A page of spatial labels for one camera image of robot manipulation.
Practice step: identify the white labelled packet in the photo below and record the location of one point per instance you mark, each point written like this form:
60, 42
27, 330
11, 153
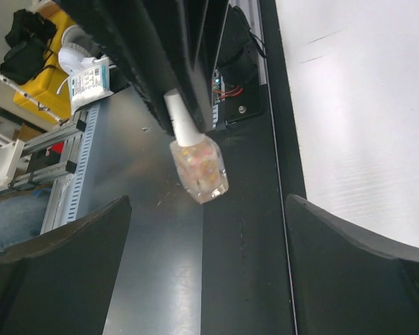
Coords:
90, 85

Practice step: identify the clear nail polish bottle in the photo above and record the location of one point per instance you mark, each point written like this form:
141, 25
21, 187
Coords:
197, 157

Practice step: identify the yellow box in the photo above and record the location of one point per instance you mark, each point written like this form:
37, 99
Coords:
44, 87

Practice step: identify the black bag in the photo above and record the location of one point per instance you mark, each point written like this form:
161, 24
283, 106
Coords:
29, 39

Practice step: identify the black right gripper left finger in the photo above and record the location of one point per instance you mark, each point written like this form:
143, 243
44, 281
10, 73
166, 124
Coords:
62, 281

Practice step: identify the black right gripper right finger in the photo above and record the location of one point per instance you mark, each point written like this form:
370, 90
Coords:
348, 279

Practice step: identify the left white cable duct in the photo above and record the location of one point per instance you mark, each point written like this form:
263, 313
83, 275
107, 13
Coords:
66, 191

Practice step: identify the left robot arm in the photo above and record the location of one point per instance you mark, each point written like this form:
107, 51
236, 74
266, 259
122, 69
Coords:
239, 50

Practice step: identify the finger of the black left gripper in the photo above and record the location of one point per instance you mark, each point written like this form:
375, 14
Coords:
205, 22
157, 47

